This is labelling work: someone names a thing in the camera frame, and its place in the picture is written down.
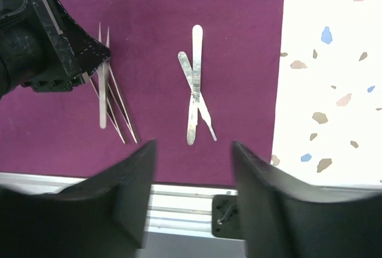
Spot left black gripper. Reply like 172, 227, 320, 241
1, 0, 110, 96

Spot fine pointed steel tweezers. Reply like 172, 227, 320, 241
106, 85, 127, 144

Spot purple cloth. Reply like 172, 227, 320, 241
1, 0, 284, 185

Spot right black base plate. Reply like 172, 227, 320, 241
211, 195, 243, 240

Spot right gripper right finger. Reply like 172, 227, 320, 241
232, 142, 381, 257

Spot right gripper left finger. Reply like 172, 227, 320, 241
1, 140, 156, 258

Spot aluminium front rail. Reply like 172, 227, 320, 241
1, 171, 381, 238

